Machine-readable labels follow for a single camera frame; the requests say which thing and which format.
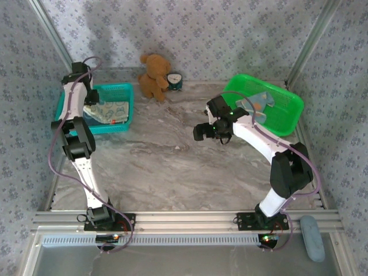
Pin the cream rabbit print towel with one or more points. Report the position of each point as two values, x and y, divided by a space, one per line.
112 110

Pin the striped blue dotted towel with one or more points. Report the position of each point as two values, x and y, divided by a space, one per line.
263 103

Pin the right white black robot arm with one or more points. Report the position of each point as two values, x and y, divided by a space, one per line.
253 135

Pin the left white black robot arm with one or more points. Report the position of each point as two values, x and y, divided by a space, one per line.
89 178

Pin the teal plastic basket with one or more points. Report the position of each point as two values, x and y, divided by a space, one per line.
115 92

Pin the green plastic basket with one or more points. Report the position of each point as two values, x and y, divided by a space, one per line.
281 115

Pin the brown teddy bear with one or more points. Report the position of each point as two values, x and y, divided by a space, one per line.
153 77

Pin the small teal alarm clock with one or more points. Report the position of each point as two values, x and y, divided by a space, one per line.
174 82

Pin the grey metal panel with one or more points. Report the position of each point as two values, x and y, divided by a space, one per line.
172 261

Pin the blue oblong case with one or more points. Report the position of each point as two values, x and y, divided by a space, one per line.
313 241

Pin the aluminium cage frame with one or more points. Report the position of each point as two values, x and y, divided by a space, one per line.
184 221

